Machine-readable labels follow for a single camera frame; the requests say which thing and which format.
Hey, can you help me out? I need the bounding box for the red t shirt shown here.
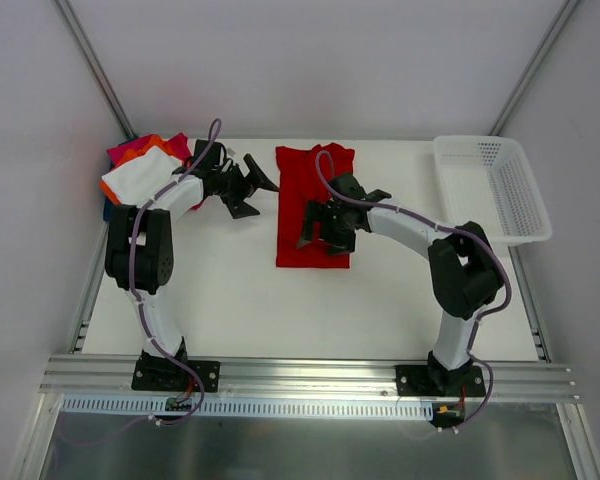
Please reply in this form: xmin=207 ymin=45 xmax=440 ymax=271
xmin=275 ymin=143 xmax=355 ymax=269

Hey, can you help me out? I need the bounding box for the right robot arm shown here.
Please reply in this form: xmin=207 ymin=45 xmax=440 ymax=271
xmin=298 ymin=173 xmax=511 ymax=397

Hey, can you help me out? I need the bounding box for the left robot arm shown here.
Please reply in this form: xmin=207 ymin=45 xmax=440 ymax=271
xmin=103 ymin=140 xmax=279 ymax=392

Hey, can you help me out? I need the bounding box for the pink folded t shirt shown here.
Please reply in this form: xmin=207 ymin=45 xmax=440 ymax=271
xmin=105 ymin=132 xmax=204 ymax=212

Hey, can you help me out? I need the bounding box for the orange folded t shirt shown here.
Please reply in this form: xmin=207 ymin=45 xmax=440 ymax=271
xmin=98 ymin=135 xmax=204 ymax=209

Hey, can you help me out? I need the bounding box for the white folded t shirt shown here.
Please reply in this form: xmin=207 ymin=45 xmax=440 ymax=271
xmin=100 ymin=146 xmax=183 ymax=205

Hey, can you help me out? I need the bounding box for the blue folded t shirt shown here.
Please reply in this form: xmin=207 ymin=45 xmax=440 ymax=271
xmin=103 ymin=197 xmax=115 ymax=223

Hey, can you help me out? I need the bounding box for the white plastic basket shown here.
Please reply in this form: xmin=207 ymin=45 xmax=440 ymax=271
xmin=433 ymin=135 xmax=553 ymax=246

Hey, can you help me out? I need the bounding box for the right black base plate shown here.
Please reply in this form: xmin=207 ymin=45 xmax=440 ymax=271
xmin=395 ymin=364 xmax=486 ymax=398

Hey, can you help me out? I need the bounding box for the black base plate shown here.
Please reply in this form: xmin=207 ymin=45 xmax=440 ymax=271
xmin=131 ymin=357 xmax=221 ymax=393
xmin=395 ymin=364 xmax=486 ymax=398

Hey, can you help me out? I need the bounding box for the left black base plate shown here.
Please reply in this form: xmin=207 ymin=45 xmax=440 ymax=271
xmin=131 ymin=357 xmax=221 ymax=393

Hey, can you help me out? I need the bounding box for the white slotted cable duct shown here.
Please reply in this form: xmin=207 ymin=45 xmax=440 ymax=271
xmin=61 ymin=394 xmax=434 ymax=421

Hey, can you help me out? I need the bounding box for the left metal frame post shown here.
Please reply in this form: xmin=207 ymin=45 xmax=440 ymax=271
xmin=51 ymin=0 xmax=136 ymax=140

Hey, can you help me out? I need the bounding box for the metal frame post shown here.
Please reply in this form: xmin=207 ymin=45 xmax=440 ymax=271
xmin=489 ymin=0 xmax=583 ymax=136
xmin=51 ymin=0 xmax=136 ymax=140

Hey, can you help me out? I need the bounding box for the aluminium mounting rail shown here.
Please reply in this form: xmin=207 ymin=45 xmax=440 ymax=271
xmin=39 ymin=354 xmax=582 ymax=404

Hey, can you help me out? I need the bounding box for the right metal frame post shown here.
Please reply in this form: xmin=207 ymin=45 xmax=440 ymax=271
xmin=489 ymin=0 xmax=583 ymax=136

